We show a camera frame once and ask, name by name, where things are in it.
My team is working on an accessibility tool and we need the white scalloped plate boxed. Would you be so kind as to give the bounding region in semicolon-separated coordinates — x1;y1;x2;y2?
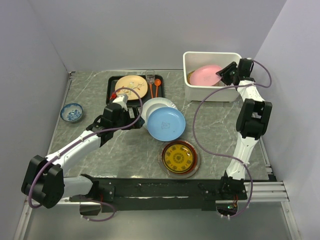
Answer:
141;97;178;130

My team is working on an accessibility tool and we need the pink plate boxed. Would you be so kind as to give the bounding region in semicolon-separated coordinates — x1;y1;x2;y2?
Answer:
189;65;222;87

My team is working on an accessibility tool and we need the light blue plate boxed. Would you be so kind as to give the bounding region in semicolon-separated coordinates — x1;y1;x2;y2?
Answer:
147;107;186;142

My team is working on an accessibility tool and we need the woven bamboo plate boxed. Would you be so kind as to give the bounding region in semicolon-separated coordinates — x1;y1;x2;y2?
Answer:
187;71;194;79

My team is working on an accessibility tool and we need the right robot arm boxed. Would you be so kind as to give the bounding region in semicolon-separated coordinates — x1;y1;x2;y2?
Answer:
216;58;273;199

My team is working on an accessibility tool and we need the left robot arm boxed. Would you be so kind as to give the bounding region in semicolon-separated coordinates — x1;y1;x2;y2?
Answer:
21;103;144;209

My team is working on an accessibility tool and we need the white plastic bin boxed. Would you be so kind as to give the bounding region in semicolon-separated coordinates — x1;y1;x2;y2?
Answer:
182;51;243;103

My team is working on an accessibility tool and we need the orange chopstick under plate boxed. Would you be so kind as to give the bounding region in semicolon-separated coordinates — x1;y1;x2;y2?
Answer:
109;92;117;100

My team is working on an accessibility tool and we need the black serving tray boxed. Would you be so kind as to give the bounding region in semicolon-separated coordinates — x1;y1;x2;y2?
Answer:
105;75;151;107

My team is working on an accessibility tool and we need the beige bird-pattern plate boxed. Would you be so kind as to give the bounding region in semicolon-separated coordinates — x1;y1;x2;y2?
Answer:
115;75;148;101

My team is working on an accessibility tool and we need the orange plastic spoon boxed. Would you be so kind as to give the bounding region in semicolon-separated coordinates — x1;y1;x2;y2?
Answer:
154;78;162;98

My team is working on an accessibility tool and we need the clear drinking glass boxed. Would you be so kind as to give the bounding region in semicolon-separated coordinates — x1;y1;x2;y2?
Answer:
145;69;156;84

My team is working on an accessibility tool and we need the blue white porcelain bowl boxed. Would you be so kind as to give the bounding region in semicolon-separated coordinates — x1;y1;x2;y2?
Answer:
60;103;84;123

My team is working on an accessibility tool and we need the yellow patterned plate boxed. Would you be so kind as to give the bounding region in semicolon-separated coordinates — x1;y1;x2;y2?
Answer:
162;143;195;174

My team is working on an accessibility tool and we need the clear glass plate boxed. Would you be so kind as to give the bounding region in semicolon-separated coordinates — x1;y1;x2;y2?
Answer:
157;138;201;180

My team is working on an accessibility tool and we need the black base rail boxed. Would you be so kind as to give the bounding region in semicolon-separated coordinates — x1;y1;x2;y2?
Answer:
69;176;248;213

